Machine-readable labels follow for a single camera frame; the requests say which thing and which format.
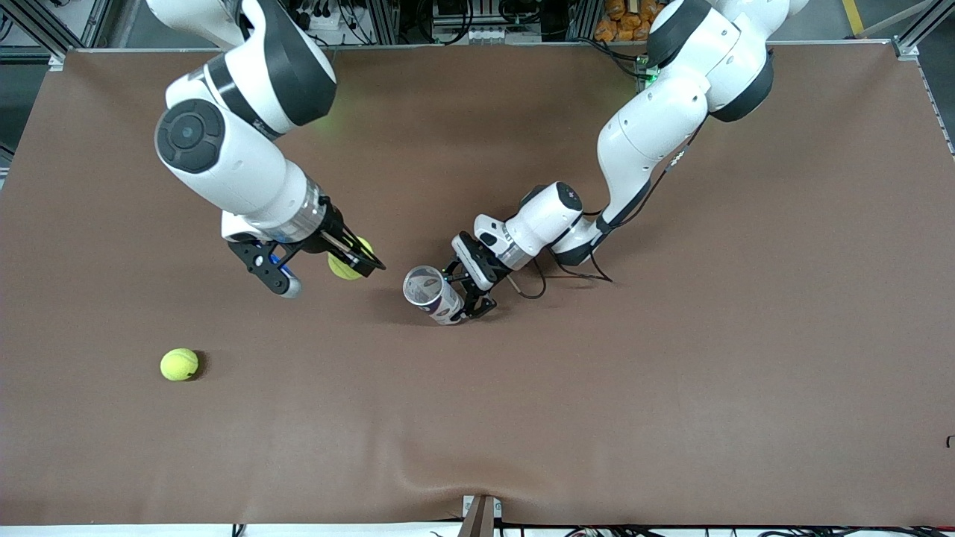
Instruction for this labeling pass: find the white power strip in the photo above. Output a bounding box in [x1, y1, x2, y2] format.
[295, 0, 345, 32]

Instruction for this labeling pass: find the tennis ball with black print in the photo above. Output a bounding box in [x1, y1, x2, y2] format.
[328, 236, 374, 281]

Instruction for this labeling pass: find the aluminium frame post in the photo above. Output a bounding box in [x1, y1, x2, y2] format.
[366, 0, 400, 44]
[567, 0, 598, 42]

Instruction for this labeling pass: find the plain yellow tennis ball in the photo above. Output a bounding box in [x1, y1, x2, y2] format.
[160, 348, 200, 382]

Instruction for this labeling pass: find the white connector block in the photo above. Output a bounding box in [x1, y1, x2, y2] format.
[431, 26, 517, 44]

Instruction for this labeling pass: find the white blue tennis ball can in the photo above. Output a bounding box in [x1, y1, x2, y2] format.
[403, 265, 465, 326]

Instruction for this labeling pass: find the brown table mat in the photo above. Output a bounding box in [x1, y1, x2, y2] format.
[0, 43, 955, 527]

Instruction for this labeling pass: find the pile of orange objects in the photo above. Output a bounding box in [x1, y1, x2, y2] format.
[595, 0, 659, 43]

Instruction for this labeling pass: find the aluminium frame with diagonal strut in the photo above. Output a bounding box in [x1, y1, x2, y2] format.
[892, 0, 955, 157]
[0, 0, 113, 72]

